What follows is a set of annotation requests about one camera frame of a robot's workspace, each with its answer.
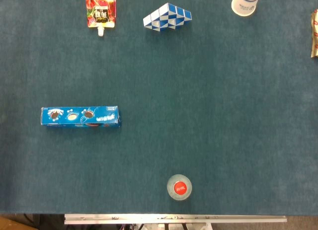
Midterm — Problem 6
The crumpled tan food wrapper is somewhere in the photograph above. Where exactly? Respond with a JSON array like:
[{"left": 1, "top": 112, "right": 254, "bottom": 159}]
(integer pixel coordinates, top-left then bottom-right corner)
[{"left": 310, "top": 10, "right": 318, "bottom": 59}]

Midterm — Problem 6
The red fruit drink pouch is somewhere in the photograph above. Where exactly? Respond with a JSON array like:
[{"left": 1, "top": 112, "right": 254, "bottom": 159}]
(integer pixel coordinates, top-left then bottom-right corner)
[{"left": 85, "top": 0, "right": 117, "bottom": 37}]

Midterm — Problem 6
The blue cookie box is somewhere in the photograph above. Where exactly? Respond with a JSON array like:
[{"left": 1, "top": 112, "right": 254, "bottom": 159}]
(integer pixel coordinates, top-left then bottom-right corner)
[{"left": 41, "top": 105, "right": 122, "bottom": 128}]

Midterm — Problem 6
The blue white snake cube puzzle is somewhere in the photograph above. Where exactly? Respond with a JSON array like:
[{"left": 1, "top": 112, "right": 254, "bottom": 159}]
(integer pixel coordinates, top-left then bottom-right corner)
[{"left": 143, "top": 2, "right": 192, "bottom": 32}]

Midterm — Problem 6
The red cap bottle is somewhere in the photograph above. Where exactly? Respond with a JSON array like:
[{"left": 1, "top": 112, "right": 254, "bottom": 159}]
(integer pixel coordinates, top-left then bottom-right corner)
[{"left": 166, "top": 174, "right": 193, "bottom": 201}]

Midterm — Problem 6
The white paper cup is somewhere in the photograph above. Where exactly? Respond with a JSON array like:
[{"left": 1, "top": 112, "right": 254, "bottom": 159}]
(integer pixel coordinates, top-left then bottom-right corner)
[{"left": 231, "top": 0, "right": 262, "bottom": 17}]

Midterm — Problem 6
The aluminium frame rail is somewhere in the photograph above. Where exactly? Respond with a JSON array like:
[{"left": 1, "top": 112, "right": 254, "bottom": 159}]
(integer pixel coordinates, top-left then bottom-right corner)
[{"left": 64, "top": 214, "right": 288, "bottom": 225}]

